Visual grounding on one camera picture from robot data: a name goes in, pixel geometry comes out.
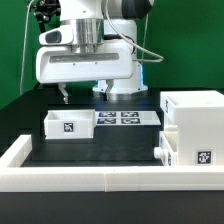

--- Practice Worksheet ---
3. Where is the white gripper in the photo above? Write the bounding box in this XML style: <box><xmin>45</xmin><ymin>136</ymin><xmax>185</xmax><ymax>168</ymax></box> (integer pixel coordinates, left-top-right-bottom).
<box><xmin>36</xmin><ymin>39</ymin><xmax>133</xmax><ymax>104</ymax></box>

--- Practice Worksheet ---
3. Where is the white drawer box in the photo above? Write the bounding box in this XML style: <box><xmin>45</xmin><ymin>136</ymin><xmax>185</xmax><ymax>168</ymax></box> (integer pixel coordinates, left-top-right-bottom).
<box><xmin>44</xmin><ymin>109</ymin><xmax>96</xmax><ymax>140</ymax></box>
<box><xmin>154</xmin><ymin>131</ymin><xmax>177</xmax><ymax>166</ymax></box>

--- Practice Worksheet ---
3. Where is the white drawer cabinet frame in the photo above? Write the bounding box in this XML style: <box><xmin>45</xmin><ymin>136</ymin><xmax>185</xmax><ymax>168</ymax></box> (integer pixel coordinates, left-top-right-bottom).
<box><xmin>160</xmin><ymin>90</ymin><xmax>224</xmax><ymax>166</ymax></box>

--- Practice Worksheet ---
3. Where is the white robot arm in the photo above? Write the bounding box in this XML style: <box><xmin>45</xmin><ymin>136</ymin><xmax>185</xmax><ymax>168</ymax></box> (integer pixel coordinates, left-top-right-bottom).
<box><xmin>35</xmin><ymin>0</ymin><xmax>154</xmax><ymax>100</ymax></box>

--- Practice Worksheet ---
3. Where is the white fiducial marker plate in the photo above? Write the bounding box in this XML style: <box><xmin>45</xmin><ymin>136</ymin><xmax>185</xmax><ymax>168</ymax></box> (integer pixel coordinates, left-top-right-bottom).
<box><xmin>96</xmin><ymin>111</ymin><xmax>161</xmax><ymax>126</ymax></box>

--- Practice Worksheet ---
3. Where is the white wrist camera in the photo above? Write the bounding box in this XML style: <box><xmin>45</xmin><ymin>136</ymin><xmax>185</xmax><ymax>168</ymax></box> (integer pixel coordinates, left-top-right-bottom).
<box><xmin>39</xmin><ymin>25</ymin><xmax>74</xmax><ymax>45</ymax></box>

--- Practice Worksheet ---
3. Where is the white hanging cable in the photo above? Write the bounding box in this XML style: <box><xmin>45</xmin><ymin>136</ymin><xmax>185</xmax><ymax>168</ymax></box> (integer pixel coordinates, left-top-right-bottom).
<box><xmin>19</xmin><ymin>0</ymin><xmax>36</xmax><ymax>96</ymax></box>

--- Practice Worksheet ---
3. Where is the black camera stand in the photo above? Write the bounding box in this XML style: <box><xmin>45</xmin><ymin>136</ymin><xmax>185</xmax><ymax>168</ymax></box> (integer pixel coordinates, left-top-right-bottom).
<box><xmin>31</xmin><ymin>0</ymin><xmax>61</xmax><ymax>33</ymax></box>

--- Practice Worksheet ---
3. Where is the white workspace border frame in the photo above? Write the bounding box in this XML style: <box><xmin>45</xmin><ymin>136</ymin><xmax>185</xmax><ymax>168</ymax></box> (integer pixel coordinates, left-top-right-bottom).
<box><xmin>0</xmin><ymin>135</ymin><xmax>224</xmax><ymax>192</ymax></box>

